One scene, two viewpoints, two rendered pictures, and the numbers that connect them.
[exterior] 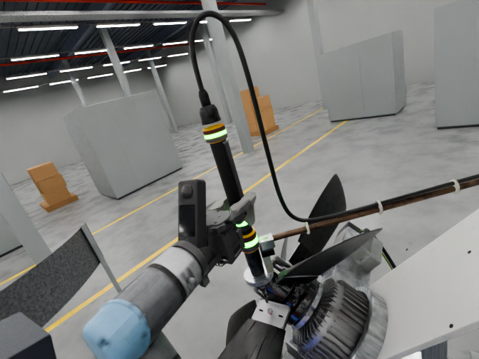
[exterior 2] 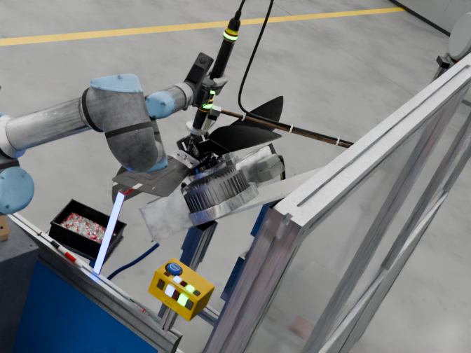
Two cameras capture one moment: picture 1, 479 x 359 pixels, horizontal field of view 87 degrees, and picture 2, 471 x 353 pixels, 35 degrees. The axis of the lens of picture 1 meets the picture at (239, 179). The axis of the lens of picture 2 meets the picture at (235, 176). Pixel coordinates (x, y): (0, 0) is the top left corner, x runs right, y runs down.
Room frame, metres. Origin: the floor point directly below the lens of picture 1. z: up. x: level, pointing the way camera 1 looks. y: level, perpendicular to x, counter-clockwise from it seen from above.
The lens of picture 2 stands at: (-1.65, 0.50, 2.50)
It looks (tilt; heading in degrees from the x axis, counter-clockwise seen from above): 31 degrees down; 343
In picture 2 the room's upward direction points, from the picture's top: 23 degrees clockwise
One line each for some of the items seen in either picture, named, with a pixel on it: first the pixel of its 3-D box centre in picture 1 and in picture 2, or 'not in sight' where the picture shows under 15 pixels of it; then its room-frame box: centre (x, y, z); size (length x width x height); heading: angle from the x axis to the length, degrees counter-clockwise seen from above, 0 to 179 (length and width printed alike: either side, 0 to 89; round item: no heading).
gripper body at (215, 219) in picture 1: (209, 243); (194, 91); (0.40, 0.09, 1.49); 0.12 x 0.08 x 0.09; 144
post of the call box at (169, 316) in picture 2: not in sight; (171, 313); (0.02, 0.00, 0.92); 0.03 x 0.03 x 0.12; 53
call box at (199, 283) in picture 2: not in sight; (180, 290); (0.02, 0.00, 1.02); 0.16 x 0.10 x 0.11; 53
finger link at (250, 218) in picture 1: (249, 211); (219, 87); (0.47, 0.00, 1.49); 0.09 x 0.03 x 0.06; 133
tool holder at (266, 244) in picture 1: (258, 258); (202, 118); (0.49, 0.01, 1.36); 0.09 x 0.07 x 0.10; 88
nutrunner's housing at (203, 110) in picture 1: (236, 200); (215, 75); (0.49, 0.02, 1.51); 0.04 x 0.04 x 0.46
